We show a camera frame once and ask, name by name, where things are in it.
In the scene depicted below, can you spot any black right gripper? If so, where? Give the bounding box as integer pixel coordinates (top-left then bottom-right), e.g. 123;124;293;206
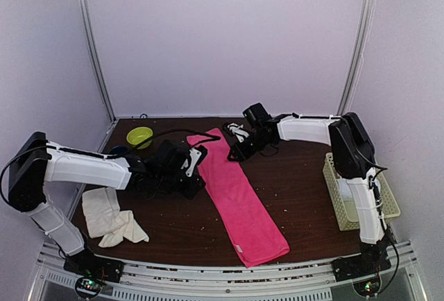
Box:
228;130;272;162

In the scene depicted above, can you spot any pink towel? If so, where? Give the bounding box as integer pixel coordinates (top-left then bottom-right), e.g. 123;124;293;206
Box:
187;128;290;268

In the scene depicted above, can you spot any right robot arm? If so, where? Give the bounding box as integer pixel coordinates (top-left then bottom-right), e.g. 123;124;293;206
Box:
223;103;388;275

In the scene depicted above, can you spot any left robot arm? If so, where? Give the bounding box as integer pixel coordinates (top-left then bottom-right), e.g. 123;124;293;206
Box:
1;132;207;276

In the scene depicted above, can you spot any green bowl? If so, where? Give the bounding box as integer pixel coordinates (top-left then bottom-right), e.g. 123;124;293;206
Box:
126;126;153;150

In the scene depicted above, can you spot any dark blue mug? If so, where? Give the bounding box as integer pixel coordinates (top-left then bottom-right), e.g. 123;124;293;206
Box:
109;146;128;155

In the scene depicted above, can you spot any white crumpled towel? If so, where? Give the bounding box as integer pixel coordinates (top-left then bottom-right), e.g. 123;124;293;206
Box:
82;187;150;248

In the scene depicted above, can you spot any light blue rolled towel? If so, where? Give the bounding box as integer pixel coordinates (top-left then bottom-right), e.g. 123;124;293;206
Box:
337;179;353;202

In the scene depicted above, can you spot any beige plastic basket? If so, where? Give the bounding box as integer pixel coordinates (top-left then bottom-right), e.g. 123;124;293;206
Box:
323;152;400;232

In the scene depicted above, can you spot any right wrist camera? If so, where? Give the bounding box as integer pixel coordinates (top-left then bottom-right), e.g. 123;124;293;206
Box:
223;122;250;143

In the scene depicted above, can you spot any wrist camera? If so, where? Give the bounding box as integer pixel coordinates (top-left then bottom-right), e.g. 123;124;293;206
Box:
181;145;207;178
223;122;250;143

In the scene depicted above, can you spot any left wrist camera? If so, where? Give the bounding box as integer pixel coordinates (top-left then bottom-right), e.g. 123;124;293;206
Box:
181;145;207;178

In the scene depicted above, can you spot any left black cable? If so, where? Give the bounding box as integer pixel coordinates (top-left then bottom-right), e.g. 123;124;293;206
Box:
0;129;223;208

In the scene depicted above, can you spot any black cable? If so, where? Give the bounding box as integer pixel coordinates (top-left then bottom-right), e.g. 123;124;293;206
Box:
357;144;402;284
0;129;223;208

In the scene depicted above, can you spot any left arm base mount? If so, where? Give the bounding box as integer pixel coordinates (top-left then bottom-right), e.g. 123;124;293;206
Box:
62;250;124;300

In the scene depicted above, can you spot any right black cable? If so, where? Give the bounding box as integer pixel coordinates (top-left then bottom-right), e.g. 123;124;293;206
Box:
357;144;402;284

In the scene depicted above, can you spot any right aluminium frame post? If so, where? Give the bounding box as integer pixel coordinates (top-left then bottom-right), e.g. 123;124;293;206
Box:
337;0;375;115

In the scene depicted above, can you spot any aluminium frame post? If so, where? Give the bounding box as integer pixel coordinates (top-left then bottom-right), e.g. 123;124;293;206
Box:
78;0;117;123
337;0;375;115

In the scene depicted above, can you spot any aluminium front rail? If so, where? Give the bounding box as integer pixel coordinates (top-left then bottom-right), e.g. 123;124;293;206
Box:
27;240;427;301

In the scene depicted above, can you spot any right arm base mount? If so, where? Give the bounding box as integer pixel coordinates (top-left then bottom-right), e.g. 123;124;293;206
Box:
332;254;391;299

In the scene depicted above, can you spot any left aluminium frame post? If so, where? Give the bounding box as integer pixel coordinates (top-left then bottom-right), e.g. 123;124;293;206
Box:
78;0;117;123

